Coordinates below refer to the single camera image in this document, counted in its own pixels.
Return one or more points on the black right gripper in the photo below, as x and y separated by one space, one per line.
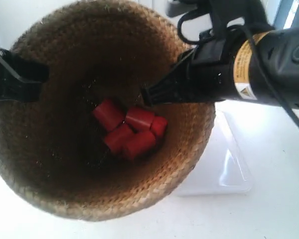
205 74

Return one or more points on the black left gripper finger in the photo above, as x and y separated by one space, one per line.
21 80

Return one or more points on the red cylinder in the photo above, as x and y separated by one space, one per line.
108 115
158 127
139 144
140 119
116 139

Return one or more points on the brown woven wicker basket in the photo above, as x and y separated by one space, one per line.
51 152

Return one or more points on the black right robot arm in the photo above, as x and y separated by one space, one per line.
276 62

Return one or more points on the white plastic tray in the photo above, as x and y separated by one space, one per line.
221 169

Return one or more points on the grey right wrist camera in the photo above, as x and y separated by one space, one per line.
174 8

